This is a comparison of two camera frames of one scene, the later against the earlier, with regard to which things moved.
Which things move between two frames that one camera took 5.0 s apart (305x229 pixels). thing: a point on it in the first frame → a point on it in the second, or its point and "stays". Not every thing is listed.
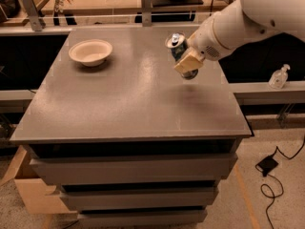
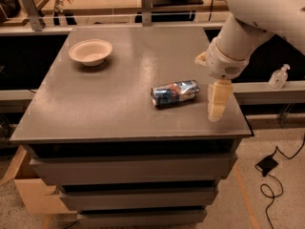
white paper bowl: (91, 52) stays
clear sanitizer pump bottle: (278, 78) stays
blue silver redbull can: (177, 44) → (172, 93)
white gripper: (205, 46) → (223, 64)
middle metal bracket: (146, 6) stays
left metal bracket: (31, 10) stays
